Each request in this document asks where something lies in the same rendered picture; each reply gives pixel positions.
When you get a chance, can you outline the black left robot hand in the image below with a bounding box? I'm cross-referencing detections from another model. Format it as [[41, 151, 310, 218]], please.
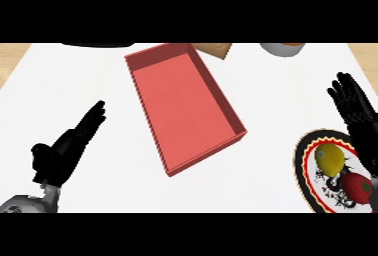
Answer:
[[29, 100, 107, 189]]

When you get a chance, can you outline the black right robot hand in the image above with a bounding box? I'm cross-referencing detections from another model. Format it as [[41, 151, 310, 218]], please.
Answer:
[[326, 71, 378, 178]]

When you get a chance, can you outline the red tomato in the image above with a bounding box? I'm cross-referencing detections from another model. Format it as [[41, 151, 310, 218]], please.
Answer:
[[339, 172, 373, 205]]

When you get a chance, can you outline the patterned round plate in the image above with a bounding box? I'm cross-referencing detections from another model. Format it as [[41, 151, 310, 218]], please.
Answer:
[[293, 129, 378, 214]]

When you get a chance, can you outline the red cardboard box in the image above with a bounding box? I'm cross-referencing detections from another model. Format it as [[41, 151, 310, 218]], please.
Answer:
[[124, 43, 248, 178]]

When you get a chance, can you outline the yellow lemon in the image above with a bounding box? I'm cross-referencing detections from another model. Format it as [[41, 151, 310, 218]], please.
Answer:
[[314, 143, 348, 179]]

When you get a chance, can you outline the grey round bowl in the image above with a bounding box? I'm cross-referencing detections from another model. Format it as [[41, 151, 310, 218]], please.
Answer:
[[258, 43, 307, 58]]

